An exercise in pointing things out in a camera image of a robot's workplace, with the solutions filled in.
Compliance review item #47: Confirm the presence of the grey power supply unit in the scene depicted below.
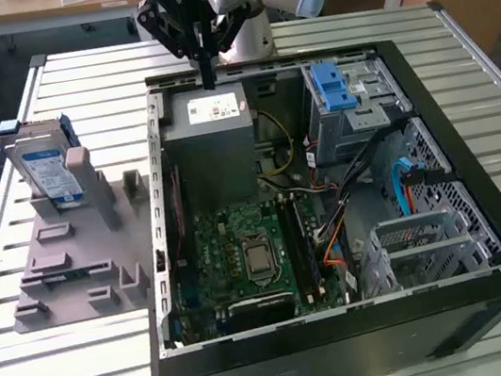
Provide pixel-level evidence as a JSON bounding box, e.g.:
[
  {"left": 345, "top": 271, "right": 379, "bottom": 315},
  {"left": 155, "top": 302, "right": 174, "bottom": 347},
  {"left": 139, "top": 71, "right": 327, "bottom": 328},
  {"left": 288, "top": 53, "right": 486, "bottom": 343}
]
[{"left": 154, "top": 79, "right": 267, "bottom": 219}]

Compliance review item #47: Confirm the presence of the silver CPU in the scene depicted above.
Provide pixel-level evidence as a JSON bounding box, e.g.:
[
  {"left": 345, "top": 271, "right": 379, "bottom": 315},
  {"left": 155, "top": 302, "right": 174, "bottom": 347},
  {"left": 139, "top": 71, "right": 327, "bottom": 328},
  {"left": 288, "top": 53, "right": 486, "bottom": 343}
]
[{"left": 243, "top": 241, "right": 278, "bottom": 281}]

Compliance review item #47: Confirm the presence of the green motherboard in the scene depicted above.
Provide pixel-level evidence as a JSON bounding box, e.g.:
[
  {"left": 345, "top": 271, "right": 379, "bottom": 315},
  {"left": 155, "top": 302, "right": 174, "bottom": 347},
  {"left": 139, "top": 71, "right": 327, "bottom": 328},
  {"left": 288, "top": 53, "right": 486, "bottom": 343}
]
[{"left": 158, "top": 187, "right": 352, "bottom": 343}]

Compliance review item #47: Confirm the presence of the yellow wire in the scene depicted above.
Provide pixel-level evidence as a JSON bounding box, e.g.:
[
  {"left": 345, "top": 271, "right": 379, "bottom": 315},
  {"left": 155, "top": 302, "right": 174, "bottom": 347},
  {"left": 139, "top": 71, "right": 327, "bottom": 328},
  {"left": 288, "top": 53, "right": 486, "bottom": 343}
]
[{"left": 250, "top": 105, "right": 300, "bottom": 181}]

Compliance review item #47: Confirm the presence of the metal optical drive cage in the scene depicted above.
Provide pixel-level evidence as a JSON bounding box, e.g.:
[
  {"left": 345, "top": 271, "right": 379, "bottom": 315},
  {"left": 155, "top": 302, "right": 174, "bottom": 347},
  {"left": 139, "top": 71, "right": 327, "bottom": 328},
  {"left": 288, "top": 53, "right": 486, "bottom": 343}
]
[{"left": 299, "top": 48, "right": 420, "bottom": 169}]

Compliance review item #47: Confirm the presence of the orange wire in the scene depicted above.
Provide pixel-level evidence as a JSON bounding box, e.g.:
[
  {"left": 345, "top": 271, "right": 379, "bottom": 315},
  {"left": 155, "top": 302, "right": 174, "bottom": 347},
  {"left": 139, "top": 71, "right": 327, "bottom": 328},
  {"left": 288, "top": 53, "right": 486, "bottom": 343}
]
[{"left": 319, "top": 236, "right": 347, "bottom": 269}]

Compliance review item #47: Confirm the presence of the blue data wire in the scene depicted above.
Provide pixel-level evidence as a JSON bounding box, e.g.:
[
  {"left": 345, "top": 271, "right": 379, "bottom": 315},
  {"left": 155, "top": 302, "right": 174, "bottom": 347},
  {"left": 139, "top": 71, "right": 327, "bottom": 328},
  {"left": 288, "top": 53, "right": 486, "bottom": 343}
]
[{"left": 387, "top": 154, "right": 432, "bottom": 219}]

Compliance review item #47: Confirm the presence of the black RAM slot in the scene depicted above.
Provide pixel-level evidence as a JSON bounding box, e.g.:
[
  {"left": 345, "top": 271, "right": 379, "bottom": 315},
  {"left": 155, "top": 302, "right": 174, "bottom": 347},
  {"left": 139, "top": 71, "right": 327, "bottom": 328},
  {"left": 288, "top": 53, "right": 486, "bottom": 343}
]
[{"left": 276, "top": 193, "right": 315, "bottom": 304}]

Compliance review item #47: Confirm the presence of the dark RAM stick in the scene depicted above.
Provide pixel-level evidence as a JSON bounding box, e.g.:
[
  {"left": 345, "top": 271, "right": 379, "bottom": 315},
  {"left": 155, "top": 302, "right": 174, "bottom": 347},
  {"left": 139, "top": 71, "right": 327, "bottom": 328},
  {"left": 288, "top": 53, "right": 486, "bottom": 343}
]
[{"left": 40, "top": 267, "right": 92, "bottom": 285}]

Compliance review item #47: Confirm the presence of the black wire bundle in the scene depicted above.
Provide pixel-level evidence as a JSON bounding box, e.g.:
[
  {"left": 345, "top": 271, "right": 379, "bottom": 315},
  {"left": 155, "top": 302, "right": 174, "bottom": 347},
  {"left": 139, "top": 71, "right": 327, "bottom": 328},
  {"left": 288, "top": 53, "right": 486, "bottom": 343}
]
[{"left": 303, "top": 119, "right": 417, "bottom": 235}]

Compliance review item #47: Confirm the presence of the black power wire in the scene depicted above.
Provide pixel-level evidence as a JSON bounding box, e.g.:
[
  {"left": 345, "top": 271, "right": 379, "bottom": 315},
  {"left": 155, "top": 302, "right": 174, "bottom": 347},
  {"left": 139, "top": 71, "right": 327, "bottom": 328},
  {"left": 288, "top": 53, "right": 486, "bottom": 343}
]
[{"left": 398, "top": 164, "right": 460, "bottom": 192}]

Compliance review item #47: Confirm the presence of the hard disk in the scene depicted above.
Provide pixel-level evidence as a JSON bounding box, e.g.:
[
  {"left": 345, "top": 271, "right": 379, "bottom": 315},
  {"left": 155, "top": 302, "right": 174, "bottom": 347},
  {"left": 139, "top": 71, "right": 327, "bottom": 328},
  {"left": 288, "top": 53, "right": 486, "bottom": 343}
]
[{"left": 0, "top": 108, "right": 90, "bottom": 220}]

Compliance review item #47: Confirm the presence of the metal disk bay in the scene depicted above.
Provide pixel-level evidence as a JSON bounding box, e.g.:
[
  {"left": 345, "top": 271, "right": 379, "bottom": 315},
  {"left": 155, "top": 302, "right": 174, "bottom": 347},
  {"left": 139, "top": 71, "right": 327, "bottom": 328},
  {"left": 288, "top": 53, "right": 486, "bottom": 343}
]
[{"left": 353, "top": 201, "right": 501, "bottom": 298}]

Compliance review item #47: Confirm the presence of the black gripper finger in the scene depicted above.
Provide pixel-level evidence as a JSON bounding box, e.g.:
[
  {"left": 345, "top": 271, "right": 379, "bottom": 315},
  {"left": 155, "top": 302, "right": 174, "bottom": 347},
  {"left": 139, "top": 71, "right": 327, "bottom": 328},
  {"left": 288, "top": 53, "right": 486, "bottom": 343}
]
[
  {"left": 133, "top": 0, "right": 212, "bottom": 101},
  {"left": 198, "top": 1, "right": 265, "bottom": 91}
]

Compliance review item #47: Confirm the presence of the black PC case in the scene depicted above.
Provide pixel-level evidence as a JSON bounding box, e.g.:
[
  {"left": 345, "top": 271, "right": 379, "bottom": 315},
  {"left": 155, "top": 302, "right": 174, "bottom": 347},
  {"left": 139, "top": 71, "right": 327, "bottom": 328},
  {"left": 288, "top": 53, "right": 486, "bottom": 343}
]
[{"left": 103, "top": 19, "right": 501, "bottom": 376}]

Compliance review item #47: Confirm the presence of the grey parts rack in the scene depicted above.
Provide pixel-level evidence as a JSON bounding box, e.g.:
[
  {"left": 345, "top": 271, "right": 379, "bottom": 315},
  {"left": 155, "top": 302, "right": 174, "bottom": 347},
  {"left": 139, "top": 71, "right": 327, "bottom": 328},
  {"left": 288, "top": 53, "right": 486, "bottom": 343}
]
[{"left": 0, "top": 136, "right": 173, "bottom": 335}]

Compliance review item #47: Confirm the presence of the black graphics card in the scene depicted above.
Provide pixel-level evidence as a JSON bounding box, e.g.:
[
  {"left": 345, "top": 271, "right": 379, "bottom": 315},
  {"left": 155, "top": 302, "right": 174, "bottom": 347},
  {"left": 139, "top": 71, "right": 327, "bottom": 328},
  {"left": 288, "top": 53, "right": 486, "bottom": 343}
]
[{"left": 224, "top": 288, "right": 299, "bottom": 334}]

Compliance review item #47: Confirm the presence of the blue plastic drive latch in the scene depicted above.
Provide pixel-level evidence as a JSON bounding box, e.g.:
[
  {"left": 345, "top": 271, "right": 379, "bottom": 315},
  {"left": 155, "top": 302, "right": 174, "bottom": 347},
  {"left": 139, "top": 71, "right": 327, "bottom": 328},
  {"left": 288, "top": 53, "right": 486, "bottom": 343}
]
[{"left": 309, "top": 59, "right": 359, "bottom": 115}]

